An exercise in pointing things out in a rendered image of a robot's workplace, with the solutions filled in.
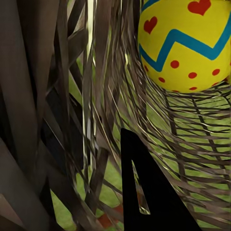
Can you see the wicker basket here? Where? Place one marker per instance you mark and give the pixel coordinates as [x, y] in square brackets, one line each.
[40, 41]

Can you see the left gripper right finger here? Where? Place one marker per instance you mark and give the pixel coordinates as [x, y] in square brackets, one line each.
[168, 211]

